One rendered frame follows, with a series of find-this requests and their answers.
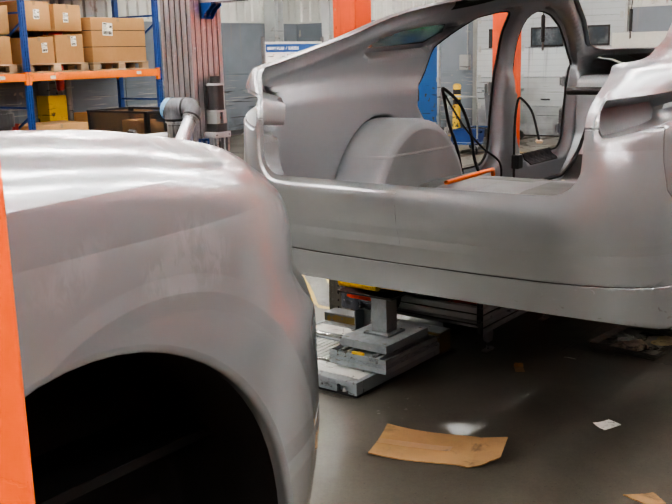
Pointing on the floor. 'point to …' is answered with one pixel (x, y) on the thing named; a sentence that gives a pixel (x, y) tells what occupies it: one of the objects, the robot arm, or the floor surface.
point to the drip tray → (660, 339)
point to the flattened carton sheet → (437, 447)
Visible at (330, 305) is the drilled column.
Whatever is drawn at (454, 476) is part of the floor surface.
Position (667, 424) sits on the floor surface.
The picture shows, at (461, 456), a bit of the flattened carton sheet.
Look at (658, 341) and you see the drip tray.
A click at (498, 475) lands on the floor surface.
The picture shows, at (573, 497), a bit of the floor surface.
